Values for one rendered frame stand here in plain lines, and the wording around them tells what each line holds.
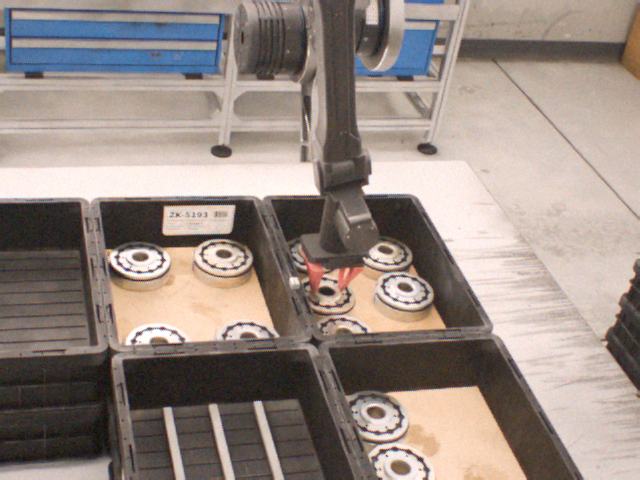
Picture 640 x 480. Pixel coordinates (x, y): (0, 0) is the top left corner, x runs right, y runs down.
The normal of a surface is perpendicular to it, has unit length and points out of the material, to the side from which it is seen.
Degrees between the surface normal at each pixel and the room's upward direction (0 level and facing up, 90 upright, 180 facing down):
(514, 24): 90
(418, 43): 90
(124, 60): 90
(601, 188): 0
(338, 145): 99
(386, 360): 90
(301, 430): 0
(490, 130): 0
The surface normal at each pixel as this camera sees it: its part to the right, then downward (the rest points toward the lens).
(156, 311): 0.15, -0.81
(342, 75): 0.29, 0.69
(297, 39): 0.31, 0.16
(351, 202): -0.06, -0.73
